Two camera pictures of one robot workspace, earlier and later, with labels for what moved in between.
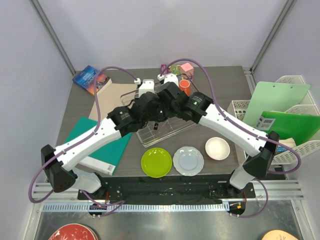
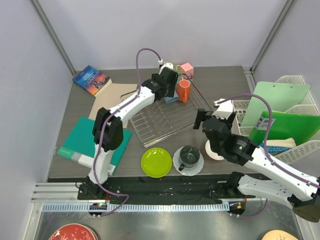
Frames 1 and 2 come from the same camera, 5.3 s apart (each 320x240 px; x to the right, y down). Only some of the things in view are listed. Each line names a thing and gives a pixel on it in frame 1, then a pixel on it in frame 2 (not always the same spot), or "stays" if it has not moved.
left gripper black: [154, 116] to [171, 89]
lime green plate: [156, 162] stays
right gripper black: [167, 111] to [201, 116]
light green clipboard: [270, 96] stays
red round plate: [75, 231] stays
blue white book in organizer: [289, 142] stays
